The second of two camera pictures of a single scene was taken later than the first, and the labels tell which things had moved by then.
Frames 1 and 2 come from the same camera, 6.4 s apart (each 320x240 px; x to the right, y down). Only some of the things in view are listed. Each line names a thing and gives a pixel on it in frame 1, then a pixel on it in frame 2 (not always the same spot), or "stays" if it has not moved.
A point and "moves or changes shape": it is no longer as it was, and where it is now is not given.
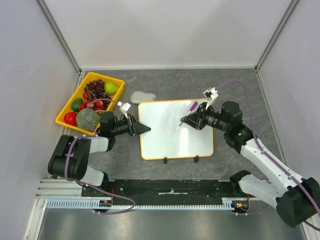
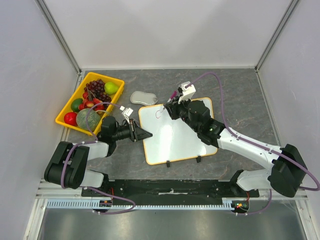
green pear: [110, 88] stays
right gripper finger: [191, 122] → [175, 100]
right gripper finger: [194, 117] → [170, 109]
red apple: [70, 118] stays
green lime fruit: [75, 103] stays
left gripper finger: [140, 130] → [140, 138]
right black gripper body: [200, 118] → [172, 109]
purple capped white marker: [193, 107] moves or changes shape
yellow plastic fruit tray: [89, 77] stays
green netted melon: [93, 117] stays
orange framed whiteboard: [162, 141] stays
